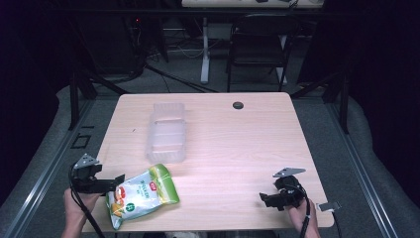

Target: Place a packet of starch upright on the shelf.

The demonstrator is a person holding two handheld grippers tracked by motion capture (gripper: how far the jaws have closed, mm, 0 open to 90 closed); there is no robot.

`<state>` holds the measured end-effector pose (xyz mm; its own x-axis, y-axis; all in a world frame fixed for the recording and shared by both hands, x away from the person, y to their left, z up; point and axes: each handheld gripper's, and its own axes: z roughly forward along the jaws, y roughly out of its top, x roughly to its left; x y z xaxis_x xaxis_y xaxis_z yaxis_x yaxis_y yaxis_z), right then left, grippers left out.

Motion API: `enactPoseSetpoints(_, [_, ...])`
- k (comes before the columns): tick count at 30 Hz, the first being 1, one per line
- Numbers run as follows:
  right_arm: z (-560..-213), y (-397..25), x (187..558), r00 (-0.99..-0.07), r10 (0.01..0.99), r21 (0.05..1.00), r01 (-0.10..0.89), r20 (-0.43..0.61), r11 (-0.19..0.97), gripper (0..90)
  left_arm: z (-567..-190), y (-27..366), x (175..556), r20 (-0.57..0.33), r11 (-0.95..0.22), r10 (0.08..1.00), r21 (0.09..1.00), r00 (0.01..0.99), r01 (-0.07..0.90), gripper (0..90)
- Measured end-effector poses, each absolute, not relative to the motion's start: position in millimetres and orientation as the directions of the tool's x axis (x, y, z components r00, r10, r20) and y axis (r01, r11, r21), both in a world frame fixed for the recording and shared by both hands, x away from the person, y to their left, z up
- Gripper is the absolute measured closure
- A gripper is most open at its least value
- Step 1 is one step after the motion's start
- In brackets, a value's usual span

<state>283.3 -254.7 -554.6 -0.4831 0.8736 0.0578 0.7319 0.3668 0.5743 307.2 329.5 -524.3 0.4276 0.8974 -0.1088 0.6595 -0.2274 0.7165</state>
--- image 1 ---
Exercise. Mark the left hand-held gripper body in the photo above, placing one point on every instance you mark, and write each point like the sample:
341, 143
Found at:
86, 178

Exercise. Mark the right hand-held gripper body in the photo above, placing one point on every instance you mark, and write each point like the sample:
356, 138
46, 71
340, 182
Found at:
290, 190

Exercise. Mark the green and white snack bag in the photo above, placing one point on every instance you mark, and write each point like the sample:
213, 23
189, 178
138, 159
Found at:
142, 195

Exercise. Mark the person's right hand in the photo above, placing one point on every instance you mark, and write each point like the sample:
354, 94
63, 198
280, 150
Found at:
301, 214

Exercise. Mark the person's left hand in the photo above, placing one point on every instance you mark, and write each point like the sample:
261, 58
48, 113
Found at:
76, 204

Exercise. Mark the black tape square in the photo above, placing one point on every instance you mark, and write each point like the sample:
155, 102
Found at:
81, 141

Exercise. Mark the clear plastic container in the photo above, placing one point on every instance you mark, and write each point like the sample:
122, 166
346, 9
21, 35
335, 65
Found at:
166, 134

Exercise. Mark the black metal stand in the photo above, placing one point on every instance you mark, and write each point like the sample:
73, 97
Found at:
344, 105
74, 99

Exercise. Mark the dark round table grommet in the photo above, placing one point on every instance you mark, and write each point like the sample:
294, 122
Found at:
238, 105

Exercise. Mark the dark computer tower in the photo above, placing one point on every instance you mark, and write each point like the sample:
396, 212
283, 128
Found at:
110, 46

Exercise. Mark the black folding chair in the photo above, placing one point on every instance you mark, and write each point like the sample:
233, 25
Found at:
261, 43

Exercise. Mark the white desk with legs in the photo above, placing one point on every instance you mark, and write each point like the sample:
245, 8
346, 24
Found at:
205, 59

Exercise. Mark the aluminium floor rail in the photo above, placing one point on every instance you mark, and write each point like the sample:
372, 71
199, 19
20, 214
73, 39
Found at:
363, 178
43, 178

